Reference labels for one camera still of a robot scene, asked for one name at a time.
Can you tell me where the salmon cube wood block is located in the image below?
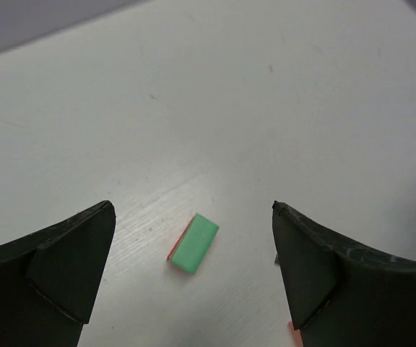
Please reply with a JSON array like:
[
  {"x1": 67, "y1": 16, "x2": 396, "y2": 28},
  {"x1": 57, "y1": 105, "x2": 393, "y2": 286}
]
[{"x1": 287, "y1": 321, "x2": 303, "y2": 347}]

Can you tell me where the green rectangular wood block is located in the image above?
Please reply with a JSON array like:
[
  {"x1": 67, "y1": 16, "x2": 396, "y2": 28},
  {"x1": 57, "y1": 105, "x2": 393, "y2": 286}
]
[{"x1": 169, "y1": 214, "x2": 219, "y2": 274}]

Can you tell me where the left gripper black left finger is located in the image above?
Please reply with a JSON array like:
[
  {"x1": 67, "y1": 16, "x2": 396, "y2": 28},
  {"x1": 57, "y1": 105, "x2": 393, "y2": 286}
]
[{"x1": 0, "y1": 201, "x2": 116, "y2": 346}]

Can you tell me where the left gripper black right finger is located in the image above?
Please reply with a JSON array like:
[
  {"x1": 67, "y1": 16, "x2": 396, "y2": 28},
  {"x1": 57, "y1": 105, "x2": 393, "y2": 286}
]
[{"x1": 272, "y1": 202, "x2": 416, "y2": 346}]

